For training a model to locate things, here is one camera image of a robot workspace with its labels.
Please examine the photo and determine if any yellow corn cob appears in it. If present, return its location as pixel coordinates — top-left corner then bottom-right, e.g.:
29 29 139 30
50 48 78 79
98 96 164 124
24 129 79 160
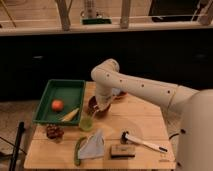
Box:
61 108 79 122

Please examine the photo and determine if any brown block eraser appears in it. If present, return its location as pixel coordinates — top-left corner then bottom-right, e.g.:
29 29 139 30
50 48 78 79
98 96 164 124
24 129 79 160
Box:
110 144 135 158

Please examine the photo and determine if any grey folded cloth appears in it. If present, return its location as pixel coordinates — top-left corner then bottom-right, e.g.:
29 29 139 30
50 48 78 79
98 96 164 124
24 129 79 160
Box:
78 129 104 159

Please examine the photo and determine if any white handled brush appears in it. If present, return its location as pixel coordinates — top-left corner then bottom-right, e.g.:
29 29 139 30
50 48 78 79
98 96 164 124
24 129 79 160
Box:
121 131 168 153

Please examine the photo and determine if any green plastic tray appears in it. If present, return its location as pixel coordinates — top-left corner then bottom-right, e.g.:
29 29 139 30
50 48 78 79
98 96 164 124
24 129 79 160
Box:
33 79 85 126

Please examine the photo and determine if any silver metal fork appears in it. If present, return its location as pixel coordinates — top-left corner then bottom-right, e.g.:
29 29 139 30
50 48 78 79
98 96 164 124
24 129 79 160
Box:
90 110 98 120

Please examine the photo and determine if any blue sponge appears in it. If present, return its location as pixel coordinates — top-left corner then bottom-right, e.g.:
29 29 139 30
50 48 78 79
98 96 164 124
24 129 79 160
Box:
113 88 121 95

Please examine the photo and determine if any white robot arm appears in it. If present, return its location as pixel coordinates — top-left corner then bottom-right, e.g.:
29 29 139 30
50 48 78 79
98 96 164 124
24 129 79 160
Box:
91 59 213 171

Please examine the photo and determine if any orange tomato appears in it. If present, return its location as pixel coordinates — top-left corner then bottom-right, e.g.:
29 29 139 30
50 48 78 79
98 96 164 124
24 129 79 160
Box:
51 99 64 112

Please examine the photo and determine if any brown pine cone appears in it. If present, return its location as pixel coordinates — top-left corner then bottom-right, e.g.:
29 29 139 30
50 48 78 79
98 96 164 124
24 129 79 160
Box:
46 125 64 139

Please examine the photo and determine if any orange plate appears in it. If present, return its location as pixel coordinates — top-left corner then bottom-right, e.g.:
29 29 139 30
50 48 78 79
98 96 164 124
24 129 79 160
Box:
115 91 127 100

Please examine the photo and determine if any green plastic cup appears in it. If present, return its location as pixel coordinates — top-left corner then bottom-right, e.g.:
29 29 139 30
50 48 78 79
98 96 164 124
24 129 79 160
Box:
79 116 93 132

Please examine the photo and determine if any black tripod leg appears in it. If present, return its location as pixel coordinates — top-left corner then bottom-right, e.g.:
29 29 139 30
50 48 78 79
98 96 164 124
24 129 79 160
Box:
9 122 25 171

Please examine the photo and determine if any dark brown bowl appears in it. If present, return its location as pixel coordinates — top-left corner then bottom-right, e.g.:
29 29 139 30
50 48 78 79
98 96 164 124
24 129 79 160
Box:
87 96 109 118

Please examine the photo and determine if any green base stand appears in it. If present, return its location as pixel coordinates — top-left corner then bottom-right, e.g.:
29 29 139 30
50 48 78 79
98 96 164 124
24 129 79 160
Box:
82 18 112 25

